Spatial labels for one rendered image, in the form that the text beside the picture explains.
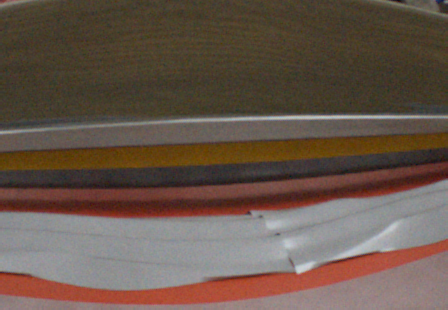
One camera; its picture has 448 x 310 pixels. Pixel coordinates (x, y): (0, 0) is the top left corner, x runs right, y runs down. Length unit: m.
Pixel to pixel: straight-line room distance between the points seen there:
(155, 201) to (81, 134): 0.06
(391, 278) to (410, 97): 0.14
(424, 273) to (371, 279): 0.02
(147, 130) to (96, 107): 0.03
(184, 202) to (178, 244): 0.08
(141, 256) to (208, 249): 0.02
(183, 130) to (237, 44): 0.05
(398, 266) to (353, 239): 0.03
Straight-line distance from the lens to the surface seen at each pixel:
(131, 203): 0.26
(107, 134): 0.23
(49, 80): 0.24
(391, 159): 0.30
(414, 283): 0.17
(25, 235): 0.20
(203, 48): 0.25
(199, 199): 0.27
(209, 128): 0.24
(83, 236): 0.19
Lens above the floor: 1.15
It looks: 20 degrees down
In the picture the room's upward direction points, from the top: 2 degrees clockwise
